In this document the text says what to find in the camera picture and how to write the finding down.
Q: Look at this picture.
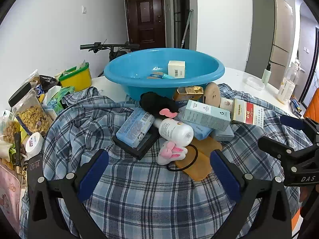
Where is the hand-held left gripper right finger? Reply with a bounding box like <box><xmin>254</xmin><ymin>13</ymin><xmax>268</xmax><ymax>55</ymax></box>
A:
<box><xmin>210</xmin><ymin>149</ymin><xmax>292</xmax><ymax>239</ymax></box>

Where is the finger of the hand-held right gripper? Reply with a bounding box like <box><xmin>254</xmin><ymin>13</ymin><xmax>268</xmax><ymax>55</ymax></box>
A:
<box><xmin>280</xmin><ymin>115</ymin><xmax>319</xmax><ymax>140</ymax></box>
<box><xmin>257</xmin><ymin>135</ymin><xmax>303</xmax><ymax>166</ymax></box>

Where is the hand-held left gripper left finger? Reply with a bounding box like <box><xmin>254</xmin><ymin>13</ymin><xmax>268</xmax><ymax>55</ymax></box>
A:
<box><xmin>27</xmin><ymin>149</ymin><xmax>110</xmax><ymax>239</ymax></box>

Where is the red white cigarette carton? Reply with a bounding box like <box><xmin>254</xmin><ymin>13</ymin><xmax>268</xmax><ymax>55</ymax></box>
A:
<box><xmin>230</xmin><ymin>98</ymin><xmax>268</xmax><ymax>128</ymax></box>

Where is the pale teal box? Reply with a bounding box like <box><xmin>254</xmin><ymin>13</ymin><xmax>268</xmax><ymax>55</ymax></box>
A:
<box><xmin>182</xmin><ymin>100</ymin><xmax>231</xmax><ymax>131</ymax></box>

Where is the gold foil packet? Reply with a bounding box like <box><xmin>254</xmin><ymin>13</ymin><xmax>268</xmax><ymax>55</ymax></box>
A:
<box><xmin>173</xmin><ymin>86</ymin><xmax>204</xmax><ymax>102</ymax></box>

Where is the blue plastic basin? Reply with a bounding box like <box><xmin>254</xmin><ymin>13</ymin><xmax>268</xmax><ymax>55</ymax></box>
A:
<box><xmin>104</xmin><ymin>48</ymin><xmax>225</xmax><ymax>100</ymax></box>

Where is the black scrunchie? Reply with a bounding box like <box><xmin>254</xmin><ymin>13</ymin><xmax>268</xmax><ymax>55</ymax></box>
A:
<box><xmin>139</xmin><ymin>92</ymin><xmax>178</xmax><ymax>119</ymax></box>

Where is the orange chair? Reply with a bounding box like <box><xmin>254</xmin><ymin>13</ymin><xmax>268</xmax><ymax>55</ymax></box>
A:
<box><xmin>303</xmin><ymin>87</ymin><xmax>319</xmax><ymax>120</ymax></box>

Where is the brown pouch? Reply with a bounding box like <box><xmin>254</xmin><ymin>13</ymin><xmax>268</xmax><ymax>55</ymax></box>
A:
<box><xmin>174</xmin><ymin>137</ymin><xmax>223</xmax><ymax>182</ymax></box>

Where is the clear bottle with yellow liquid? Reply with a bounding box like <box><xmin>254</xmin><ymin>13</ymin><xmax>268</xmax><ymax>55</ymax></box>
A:
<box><xmin>277</xmin><ymin>61</ymin><xmax>299</xmax><ymax>104</ymax></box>

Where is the grey box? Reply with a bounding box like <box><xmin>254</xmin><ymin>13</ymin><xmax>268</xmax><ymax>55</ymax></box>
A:
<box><xmin>211</xmin><ymin>126</ymin><xmax>235</xmax><ymax>142</ymax></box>

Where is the plain light blue wipes packet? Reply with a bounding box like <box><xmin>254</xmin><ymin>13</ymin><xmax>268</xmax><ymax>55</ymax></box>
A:
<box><xmin>177</xmin><ymin>105</ymin><xmax>215</xmax><ymax>140</ymax></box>

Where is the flat black box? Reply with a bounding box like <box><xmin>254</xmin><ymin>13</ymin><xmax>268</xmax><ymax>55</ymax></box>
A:
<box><xmin>112</xmin><ymin>127</ymin><xmax>160</xmax><ymax>160</ymax></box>

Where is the green spray bottle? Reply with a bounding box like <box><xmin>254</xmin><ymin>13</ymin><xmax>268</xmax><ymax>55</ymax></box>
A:
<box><xmin>261</xmin><ymin>63</ymin><xmax>272</xmax><ymax>84</ymax></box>

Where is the white plastic container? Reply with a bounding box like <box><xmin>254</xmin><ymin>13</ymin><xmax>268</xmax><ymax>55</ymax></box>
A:
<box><xmin>246</xmin><ymin>76</ymin><xmax>265</xmax><ymax>91</ymax></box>

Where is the black smartphone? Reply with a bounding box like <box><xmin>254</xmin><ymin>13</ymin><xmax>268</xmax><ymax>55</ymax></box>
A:
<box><xmin>24</xmin><ymin>154</ymin><xmax>44</xmax><ymax>192</ymax></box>

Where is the blue plaid shirt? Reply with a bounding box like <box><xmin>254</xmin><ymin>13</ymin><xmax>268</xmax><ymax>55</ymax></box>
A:
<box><xmin>20</xmin><ymin>83</ymin><xmax>314</xmax><ymax>239</ymax></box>

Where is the blue printed wipes packet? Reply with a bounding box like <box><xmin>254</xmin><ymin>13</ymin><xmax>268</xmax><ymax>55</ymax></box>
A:
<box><xmin>116</xmin><ymin>108</ymin><xmax>155</xmax><ymax>148</ymax></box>

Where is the white tissue packet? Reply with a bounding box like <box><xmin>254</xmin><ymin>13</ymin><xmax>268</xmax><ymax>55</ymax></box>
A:
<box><xmin>221</xmin><ymin>98</ymin><xmax>236</xmax><ymax>111</ymax></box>

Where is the white jar with red label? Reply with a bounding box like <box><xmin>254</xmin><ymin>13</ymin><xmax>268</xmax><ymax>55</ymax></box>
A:
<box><xmin>25</xmin><ymin>132</ymin><xmax>45</xmax><ymax>155</ymax></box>

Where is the white lotion bottle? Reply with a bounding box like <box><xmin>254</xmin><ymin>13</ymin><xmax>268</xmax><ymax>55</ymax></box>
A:
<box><xmin>153</xmin><ymin>118</ymin><xmax>194</xmax><ymax>146</ymax></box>

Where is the beige round disc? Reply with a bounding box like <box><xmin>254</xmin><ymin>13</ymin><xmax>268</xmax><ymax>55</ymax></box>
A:
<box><xmin>204</xmin><ymin>82</ymin><xmax>221</xmax><ymax>109</ymax></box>

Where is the clear cereal container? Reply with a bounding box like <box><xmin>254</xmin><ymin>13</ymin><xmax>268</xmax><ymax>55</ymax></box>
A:
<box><xmin>8</xmin><ymin>82</ymin><xmax>53</xmax><ymax>136</ymax></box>

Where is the green tissue packet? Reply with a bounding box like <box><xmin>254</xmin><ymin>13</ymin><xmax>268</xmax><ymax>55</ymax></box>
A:
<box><xmin>43</xmin><ymin>86</ymin><xmax>75</xmax><ymax>112</ymax></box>

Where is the pink bow hair clip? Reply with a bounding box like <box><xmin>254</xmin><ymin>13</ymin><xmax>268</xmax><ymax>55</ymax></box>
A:
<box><xmin>159</xmin><ymin>108</ymin><xmax>178</xmax><ymax>118</ymax></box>

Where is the pink printed cloth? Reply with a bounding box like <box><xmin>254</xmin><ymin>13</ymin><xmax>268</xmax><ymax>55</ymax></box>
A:
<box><xmin>0</xmin><ymin>163</ymin><xmax>25</xmax><ymax>229</ymax></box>

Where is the beige refrigerator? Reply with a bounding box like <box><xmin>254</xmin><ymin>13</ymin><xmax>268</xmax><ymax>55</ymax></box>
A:
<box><xmin>245</xmin><ymin>0</ymin><xmax>297</xmax><ymax>89</ymax></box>

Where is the white paper box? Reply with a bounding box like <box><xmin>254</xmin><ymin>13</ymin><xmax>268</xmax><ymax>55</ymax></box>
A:
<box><xmin>42</xmin><ymin>85</ymin><xmax>61</xmax><ymax>105</ymax></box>

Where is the clear bag of yellow snacks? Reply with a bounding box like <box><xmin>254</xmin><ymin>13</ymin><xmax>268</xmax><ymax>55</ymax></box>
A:
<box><xmin>0</xmin><ymin>110</ymin><xmax>22</xmax><ymax>142</ymax></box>

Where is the yellow bucket with green rim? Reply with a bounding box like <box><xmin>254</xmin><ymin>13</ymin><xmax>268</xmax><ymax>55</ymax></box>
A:
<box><xmin>58</xmin><ymin>62</ymin><xmax>93</xmax><ymax>92</ymax></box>

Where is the black plastic bag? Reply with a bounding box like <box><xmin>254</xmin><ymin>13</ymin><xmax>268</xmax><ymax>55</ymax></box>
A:
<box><xmin>39</xmin><ymin>75</ymin><xmax>60</xmax><ymax>90</ymax></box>

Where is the clear bag of nuts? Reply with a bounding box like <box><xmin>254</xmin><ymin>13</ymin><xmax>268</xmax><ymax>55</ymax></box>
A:
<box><xmin>21</xmin><ymin>69</ymin><xmax>40</xmax><ymax>87</ymax></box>

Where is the tall cream box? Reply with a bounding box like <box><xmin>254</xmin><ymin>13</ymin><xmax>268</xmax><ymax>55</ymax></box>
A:
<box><xmin>167</xmin><ymin>60</ymin><xmax>186</xmax><ymax>78</ymax></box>

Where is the black framed glass door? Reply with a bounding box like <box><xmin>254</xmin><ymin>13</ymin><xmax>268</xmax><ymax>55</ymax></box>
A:
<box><xmin>171</xmin><ymin>0</ymin><xmax>191</xmax><ymax>49</ymax></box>

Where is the dark brown door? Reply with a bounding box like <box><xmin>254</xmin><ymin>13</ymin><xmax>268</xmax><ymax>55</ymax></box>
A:
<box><xmin>124</xmin><ymin>0</ymin><xmax>166</xmax><ymax>50</ymax></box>

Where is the black elastic hair tie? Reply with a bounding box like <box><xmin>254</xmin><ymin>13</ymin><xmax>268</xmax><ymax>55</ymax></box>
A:
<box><xmin>166</xmin><ymin>144</ymin><xmax>198</xmax><ymax>172</ymax></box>

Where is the pink plush bunny hair tie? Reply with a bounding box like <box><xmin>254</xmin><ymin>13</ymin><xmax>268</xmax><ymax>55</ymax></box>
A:
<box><xmin>157</xmin><ymin>141</ymin><xmax>188</xmax><ymax>165</ymax></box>

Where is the bicycle handlebar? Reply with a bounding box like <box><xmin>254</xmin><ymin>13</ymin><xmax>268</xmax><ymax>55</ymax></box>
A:
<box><xmin>80</xmin><ymin>40</ymin><xmax>140</xmax><ymax>77</ymax></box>

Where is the mop with grey handle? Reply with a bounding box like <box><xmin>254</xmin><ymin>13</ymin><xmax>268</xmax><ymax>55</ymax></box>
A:
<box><xmin>180</xmin><ymin>9</ymin><xmax>193</xmax><ymax>49</ymax></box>

